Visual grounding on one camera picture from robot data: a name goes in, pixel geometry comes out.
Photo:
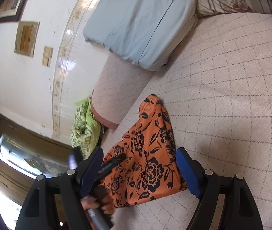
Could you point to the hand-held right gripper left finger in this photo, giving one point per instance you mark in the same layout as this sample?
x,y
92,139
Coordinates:
x,y
90,172

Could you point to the pink bolster pillow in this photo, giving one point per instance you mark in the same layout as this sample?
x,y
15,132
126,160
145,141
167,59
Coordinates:
x,y
119,88

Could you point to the green checkered pillow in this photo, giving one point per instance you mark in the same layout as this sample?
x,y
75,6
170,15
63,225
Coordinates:
x,y
83,127

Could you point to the wooden door with stained glass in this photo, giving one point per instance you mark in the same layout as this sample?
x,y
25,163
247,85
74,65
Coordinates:
x,y
30,158

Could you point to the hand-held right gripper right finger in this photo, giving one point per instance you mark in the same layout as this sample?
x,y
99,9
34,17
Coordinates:
x,y
188,172

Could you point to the framed wall plaque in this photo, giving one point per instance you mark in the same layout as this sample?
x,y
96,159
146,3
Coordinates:
x,y
25,38

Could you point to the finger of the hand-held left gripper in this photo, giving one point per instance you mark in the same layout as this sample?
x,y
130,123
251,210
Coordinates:
x,y
112,163

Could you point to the orange black floral blouse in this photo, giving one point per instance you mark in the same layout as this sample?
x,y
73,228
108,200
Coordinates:
x,y
150,167

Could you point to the light blue pillow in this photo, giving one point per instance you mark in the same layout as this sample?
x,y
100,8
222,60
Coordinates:
x,y
138,24

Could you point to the person's left hand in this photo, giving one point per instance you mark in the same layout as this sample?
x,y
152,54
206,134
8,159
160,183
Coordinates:
x,y
95,203

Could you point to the brass light switch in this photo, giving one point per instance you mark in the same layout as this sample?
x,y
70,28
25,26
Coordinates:
x,y
46,61
48,51

